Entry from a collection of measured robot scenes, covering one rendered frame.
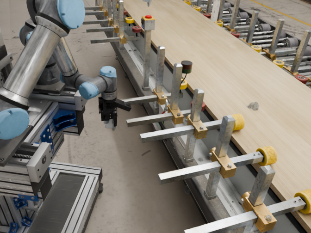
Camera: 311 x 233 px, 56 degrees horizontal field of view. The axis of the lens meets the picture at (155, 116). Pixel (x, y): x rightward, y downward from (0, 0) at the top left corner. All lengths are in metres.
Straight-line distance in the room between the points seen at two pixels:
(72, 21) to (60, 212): 1.29
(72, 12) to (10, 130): 0.43
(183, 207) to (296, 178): 1.09
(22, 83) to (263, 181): 0.84
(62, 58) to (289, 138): 1.13
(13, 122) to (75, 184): 1.18
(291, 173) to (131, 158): 1.52
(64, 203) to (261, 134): 1.28
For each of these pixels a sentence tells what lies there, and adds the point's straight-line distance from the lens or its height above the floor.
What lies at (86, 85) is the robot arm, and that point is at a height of 1.16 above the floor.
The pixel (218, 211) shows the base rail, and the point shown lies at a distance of 1.40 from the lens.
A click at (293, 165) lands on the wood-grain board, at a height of 0.90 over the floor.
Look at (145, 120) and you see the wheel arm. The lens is 1.56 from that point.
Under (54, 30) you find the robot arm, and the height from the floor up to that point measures 1.45.
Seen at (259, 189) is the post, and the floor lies 1.06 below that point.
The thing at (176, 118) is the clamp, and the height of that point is 0.86.
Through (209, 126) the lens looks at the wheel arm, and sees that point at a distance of 1.41.
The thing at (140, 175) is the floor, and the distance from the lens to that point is 2.43.
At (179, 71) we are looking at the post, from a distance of 1.52.
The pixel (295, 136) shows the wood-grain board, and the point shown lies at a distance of 1.61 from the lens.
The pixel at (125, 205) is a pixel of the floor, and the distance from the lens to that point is 2.25.
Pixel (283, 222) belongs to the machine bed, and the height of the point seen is 0.76.
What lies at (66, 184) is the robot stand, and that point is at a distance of 2.14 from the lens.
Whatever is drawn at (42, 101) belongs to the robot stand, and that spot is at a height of 0.95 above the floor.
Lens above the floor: 1.80
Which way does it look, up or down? 36 degrees down
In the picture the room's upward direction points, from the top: 4 degrees clockwise
